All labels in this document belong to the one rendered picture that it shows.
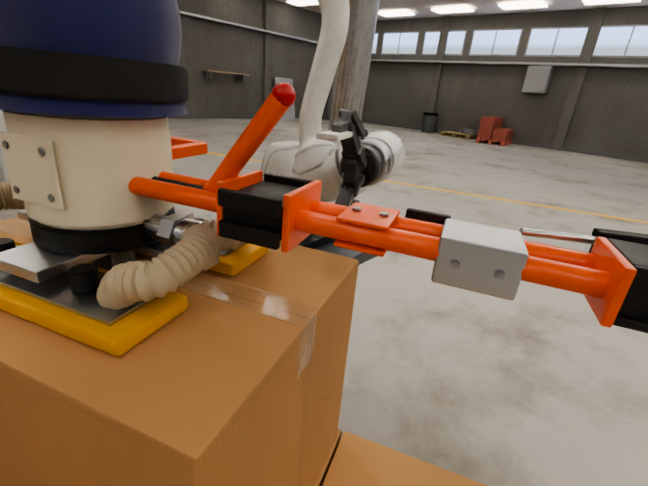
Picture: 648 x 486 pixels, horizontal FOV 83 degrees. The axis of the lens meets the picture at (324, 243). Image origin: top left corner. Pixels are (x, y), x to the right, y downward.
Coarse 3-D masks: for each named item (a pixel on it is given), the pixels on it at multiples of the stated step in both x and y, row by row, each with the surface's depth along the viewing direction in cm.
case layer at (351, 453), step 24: (336, 456) 72; (360, 456) 72; (384, 456) 72; (408, 456) 73; (336, 480) 67; (360, 480) 68; (384, 480) 68; (408, 480) 68; (432, 480) 69; (456, 480) 69
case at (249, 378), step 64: (320, 256) 61; (0, 320) 39; (192, 320) 42; (256, 320) 43; (320, 320) 48; (0, 384) 36; (64, 384) 32; (128, 384) 33; (192, 384) 33; (256, 384) 34; (320, 384) 55; (0, 448) 41; (64, 448) 35; (128, 448) 30; (192, 448) 27; (256, 448) 37; (320, 448) 65
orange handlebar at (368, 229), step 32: (160, 192) 41; (192, 192) 40; (320, 224) 35; (352, 224) 35; (384, 224) 34; (416, 224) 36; (416, 256) 34; (544, 256) 33; (576, 256) 32; (576, 288) 29
